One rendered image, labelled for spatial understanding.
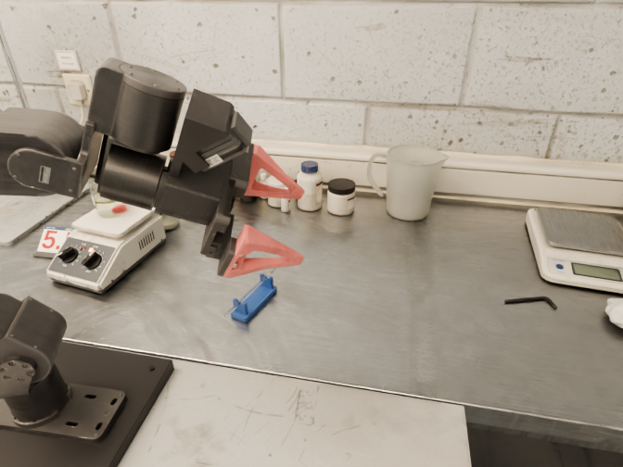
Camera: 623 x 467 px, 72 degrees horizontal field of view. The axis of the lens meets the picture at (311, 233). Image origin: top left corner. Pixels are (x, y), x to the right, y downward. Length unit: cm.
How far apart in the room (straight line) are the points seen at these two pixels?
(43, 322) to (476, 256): 77
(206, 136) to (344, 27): 77
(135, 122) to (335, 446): 44
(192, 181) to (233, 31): 79
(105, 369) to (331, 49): 83
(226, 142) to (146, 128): 7
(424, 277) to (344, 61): 56
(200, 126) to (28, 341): 32
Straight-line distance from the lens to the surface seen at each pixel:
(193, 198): 41
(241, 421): 63
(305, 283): 82
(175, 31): 124
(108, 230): 90
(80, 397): 68
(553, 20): 114
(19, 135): 43
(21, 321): 58
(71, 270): 92
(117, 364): 71
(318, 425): 62
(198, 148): 38
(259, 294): 79
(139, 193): 43
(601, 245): 103
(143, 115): 40
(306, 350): 70
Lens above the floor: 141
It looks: 32 degrees down
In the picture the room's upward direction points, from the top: straight up
